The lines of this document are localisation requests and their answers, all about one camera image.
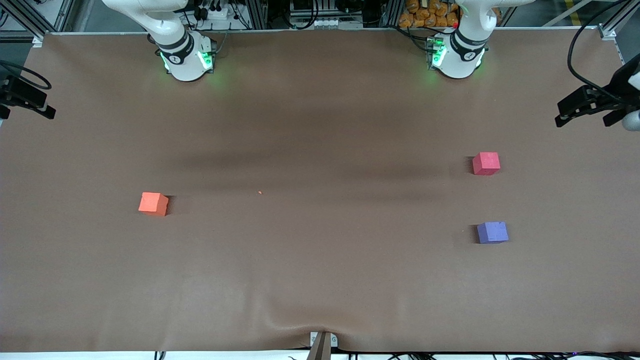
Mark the white connector strip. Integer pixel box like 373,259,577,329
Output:
309,18,351,29

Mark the purple foam block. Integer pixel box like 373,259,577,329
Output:
476,221,510,245

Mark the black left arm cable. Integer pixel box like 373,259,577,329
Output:
566,0,640,97

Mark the pile of orange bags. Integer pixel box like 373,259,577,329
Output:
398,0,460,29

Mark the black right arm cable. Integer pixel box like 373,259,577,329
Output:
0,60,53,91

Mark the orange foam block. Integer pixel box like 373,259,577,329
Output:
138,192,170,217

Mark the red foam block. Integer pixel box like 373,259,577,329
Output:
472,152,501,176

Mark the white power strip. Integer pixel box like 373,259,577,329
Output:
198,4,232,22

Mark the grey metal clamp bracket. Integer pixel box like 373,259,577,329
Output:
306,331,339,360

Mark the aluminium frame profile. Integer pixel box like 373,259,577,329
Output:
0,0,77,42
597,0,640,41
382,0,404,29
247,0,269,30

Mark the brown table cover sheet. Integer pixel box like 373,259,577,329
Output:
0,29,640,354

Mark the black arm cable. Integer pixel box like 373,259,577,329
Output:
566,0,640,97
0,60,53,91

